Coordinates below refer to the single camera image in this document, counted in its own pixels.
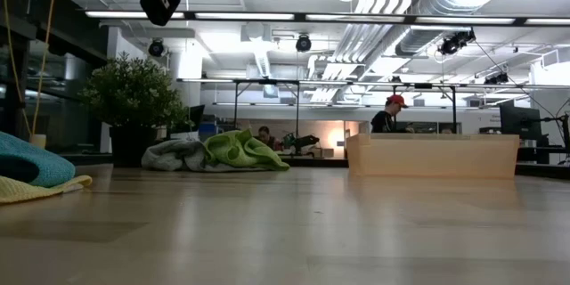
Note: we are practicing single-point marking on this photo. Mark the teal microfiber towel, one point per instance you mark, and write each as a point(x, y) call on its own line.
point(31, 162)

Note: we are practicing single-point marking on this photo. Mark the pale yellow cup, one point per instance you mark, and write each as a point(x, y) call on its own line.
point(38, 141)

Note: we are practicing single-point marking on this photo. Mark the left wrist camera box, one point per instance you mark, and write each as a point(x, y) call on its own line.
point(159, 4)

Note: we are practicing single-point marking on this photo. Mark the black background robot arm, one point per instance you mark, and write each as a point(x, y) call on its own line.
point(305, 141)

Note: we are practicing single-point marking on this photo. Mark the black overhead light bar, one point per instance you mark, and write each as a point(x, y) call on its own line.
point(338, 17)

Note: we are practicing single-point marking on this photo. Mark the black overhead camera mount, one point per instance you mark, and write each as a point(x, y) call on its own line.
point(454, 42)

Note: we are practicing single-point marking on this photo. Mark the black ceiling spotlight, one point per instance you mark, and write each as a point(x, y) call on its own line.
point(156, 48)
point(303, 43)

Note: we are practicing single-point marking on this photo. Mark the yellow microfiber towel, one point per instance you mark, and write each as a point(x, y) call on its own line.
point(26, 190)

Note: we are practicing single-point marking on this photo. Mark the green potted plant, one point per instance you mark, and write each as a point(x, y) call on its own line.
point(131, 93)

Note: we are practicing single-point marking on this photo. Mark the person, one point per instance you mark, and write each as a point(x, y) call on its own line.
point(264, 135)
point(384, 120)

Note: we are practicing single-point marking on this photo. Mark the green microfiber towel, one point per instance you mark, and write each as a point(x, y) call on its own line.
point(240, 149)

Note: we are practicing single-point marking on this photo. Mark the grey waffle-weave towel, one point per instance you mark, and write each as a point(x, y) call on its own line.
point(173, 156)

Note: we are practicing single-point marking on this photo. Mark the black computer monitor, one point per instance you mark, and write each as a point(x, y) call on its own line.
point(518, 122)

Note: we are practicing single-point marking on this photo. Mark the orange plastic bin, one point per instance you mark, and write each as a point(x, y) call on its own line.
point(432, 156)

